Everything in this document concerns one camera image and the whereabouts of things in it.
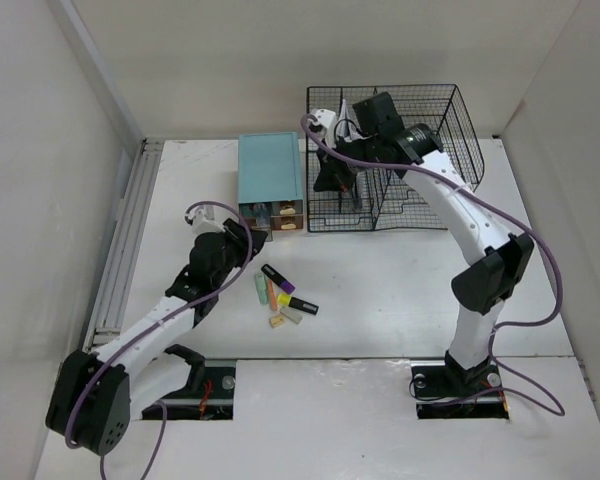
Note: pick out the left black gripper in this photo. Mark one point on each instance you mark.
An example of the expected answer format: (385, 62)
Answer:
(238, 237)

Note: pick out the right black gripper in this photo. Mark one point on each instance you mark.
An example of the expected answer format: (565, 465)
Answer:
(332, 175)

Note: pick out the clear spray bottle blue cap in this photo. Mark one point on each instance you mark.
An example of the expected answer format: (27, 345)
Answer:
(261, 215)

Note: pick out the purple black highlighter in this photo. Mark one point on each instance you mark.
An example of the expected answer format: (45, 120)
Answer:
(278, 279)

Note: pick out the green highlighter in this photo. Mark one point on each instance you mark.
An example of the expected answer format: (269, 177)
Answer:
(261, 288)

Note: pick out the white paper booklet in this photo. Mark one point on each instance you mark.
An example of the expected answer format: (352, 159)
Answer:
(346, 128)

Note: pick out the teal mini drawer cabinet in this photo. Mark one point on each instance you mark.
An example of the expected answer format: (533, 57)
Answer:
(269, 171)

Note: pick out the orange highlighter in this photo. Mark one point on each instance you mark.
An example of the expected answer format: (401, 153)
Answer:
(272, 296)

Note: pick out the yellow black highlighter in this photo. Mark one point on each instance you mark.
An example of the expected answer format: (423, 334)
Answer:
(295, 303)

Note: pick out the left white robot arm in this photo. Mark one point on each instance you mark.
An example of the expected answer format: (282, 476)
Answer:
(98, 394)

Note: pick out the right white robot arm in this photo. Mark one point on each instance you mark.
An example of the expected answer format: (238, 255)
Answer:
(377, 117)

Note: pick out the small wooden eraser block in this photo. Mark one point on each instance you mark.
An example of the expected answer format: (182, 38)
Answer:
(277, 321)

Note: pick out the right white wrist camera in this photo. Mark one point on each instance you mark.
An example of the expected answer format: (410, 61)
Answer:
(322, 123)

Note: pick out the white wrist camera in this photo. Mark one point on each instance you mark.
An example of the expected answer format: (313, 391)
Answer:
(201, 219)
(322, 123)

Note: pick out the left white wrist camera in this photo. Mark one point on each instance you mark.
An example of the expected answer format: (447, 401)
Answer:
(201, 219)

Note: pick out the black wire mesh organizer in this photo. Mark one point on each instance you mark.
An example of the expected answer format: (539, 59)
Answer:
(380, 200)

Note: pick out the aluminium rail frame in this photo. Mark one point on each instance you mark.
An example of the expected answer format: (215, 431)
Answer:
(105, 316)

